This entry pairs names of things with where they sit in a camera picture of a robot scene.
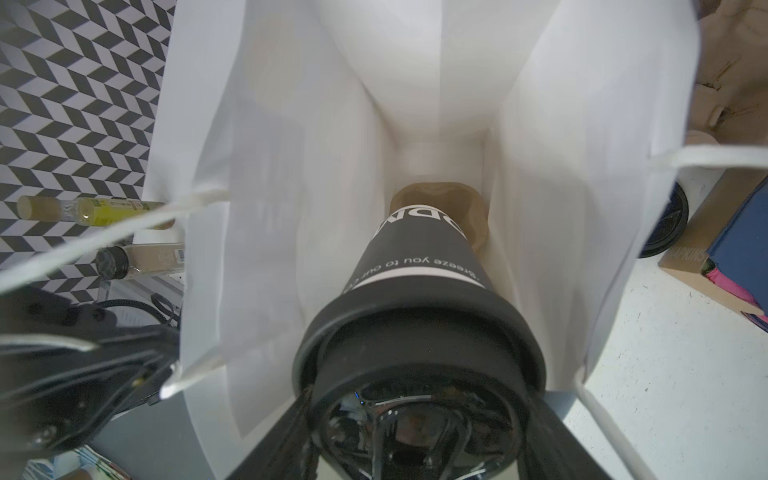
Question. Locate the dark lid glass jar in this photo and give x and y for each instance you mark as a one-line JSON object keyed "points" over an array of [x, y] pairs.
{"points": [[122, 262]]}

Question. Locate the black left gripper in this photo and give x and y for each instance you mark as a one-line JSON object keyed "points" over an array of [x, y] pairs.
{"points": [[67, 370]]}

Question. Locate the brown pulp cup carrier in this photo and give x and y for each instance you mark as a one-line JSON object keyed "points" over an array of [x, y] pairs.
{"points": [[462, 203]]}

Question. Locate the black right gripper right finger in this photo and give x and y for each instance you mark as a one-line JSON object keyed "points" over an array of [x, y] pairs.
{"points": [[551, 451]]}

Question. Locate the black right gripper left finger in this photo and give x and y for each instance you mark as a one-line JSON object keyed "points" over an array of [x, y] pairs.
{"points": [[286, 452]]}

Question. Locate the pink napkin stack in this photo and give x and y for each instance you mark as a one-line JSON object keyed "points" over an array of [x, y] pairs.
{"points": [[735, 288]]}

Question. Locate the brown cardboard box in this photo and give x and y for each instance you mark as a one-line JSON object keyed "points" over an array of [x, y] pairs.
{"points": [[687, 258]]}

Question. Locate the stack of brown cup carriers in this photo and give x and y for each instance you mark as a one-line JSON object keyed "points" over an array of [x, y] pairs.
{"points": [[729, 101]]}

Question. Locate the dark blue napkin stack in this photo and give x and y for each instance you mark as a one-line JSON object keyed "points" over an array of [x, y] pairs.
{"points": [[740, 251]]}

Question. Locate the illustrated green paper gift bag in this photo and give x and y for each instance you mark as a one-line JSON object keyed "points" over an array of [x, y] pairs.
{"points": [[285, 128]]}

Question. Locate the yellow liquid bottle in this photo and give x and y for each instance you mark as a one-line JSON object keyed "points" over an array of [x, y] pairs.
{"points": [[87, 212]]}

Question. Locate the stack of black cup lids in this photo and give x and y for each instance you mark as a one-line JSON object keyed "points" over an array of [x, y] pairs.
{"points": [[670, 226]]}

